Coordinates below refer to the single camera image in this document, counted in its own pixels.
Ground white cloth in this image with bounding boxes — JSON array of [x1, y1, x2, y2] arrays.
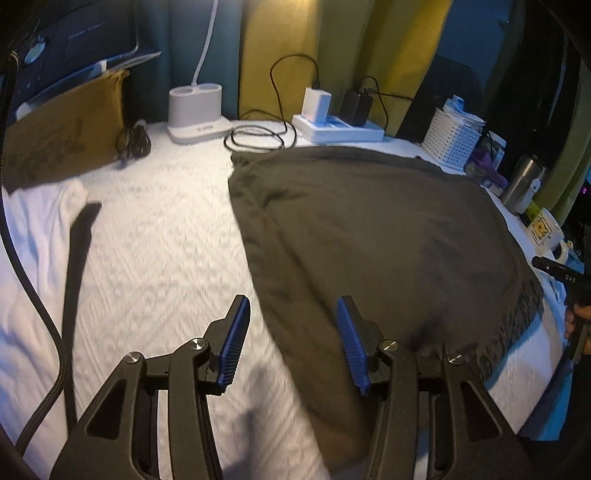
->
[[0, 178, 90, 462]]

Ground black braided cable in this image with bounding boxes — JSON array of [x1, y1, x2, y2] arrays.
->
[[0, 51, 70, 457]]

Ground cardboard box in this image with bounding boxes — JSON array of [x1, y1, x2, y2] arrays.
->
[[2, 69, 131, 190]]

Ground black tablet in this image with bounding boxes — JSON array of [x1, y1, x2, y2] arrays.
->
[[9, 0, 141, 100]]

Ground white power strip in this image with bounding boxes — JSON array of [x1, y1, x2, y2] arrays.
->
[[292, 114, 385, 144]]

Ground teal curtain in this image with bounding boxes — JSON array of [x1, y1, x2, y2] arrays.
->
[[124, 0, 245, 125]]

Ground white charger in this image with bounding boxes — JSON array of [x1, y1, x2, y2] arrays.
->
[[302, 86, 332, 125]]

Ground dark brown t-shirt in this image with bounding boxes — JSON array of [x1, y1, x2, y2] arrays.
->
[[228, 145, 546, 474]]

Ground bundled black cable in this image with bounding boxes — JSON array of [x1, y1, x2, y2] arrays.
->
[[115, 119, 152, 168]]

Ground long black charging cable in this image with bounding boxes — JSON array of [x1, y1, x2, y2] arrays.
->
[[224, 54, 320, 151]]

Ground white perforated basket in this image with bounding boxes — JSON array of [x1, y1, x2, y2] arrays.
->
[[422, 107, 481, 167]]

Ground white printed mug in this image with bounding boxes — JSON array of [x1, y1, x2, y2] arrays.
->
[[526, 208, 575, 259]]

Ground white blue packets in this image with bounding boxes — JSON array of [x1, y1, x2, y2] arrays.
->
[[443, 95, 486, 127]]

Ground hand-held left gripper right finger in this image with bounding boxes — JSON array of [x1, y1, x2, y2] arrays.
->
[[335, 295, 539, 480]]

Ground dark glass window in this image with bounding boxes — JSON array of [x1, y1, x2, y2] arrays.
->
[[406, 0, 522, 139]]

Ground person's right hand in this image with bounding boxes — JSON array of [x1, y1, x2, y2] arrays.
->
[[564, 302, 591, 356]]

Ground steel tumbler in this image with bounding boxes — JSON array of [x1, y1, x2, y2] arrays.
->
[[501, 154, 549, 215]]

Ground purple plastic bag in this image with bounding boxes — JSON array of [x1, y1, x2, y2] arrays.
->
[[466, 138, 509, 185]]

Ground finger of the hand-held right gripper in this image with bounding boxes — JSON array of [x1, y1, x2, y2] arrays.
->
[[532, 257, 566, 278]]

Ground white desk lamp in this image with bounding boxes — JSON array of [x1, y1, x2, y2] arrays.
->
[[167, 0, 233, 144]]

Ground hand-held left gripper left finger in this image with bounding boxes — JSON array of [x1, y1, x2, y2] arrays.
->
[[48, 294, 252, 480]]

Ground black charger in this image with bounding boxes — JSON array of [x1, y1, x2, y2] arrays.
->
[[341, 87, 375, 126]]

